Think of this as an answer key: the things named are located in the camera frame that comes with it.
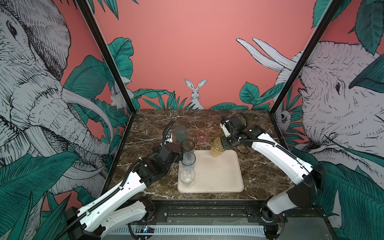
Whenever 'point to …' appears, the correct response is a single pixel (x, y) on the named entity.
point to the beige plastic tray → (221, 174)
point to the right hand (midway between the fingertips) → (221, 140)
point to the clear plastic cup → (187, 175)
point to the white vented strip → (198, 230)
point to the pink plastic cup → (202, 135)
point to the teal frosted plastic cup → (181, 133)
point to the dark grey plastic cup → (187, 144)
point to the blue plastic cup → (188, 158)
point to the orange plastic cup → (217, 149)
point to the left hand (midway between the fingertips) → (171, 144)
